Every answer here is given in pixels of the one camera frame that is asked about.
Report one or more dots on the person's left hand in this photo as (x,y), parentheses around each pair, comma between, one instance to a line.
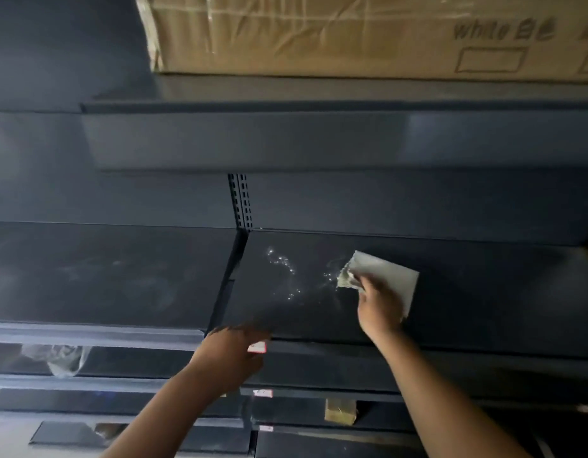
(225,355)

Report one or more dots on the person's right hand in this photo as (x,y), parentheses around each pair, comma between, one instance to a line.
(378,310)

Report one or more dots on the person's right fingers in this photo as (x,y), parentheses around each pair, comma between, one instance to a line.
(363,284)

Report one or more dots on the person's left fingers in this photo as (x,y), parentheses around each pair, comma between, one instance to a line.
(255,339)

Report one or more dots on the white cleaning cloth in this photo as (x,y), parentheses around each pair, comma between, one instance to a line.
(388,278)

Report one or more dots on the person's right forearm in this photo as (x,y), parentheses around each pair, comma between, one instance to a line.
(439,400)

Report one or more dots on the person's left forearm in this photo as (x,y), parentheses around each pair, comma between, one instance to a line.
(162,409)

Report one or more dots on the red white shelf label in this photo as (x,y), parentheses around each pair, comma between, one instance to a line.
(258,347)
(262,393)

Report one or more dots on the dark metal shelf board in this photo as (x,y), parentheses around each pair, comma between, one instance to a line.
(103,281)
(93,372)
(465,300)
(341,133)
(332,410)

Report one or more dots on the small tan box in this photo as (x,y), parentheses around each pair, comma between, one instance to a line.
(340,411)

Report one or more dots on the perforated metal shelf upright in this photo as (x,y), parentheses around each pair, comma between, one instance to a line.
(240,200)

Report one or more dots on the clear plastic bag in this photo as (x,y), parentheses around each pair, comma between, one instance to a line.
(57,357)

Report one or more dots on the brown cardboard box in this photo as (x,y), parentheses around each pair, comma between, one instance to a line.
(370,33)

